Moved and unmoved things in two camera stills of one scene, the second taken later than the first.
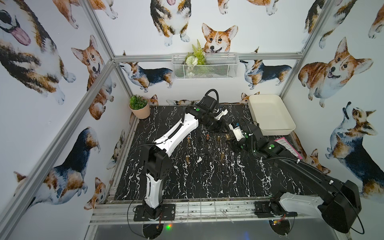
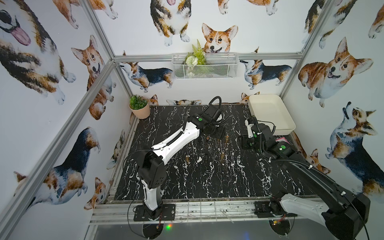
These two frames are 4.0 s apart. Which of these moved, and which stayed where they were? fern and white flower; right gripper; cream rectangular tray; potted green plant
Moved: right gripper
Stayed: cream rectangular tray; fern and white flower; potted green plant
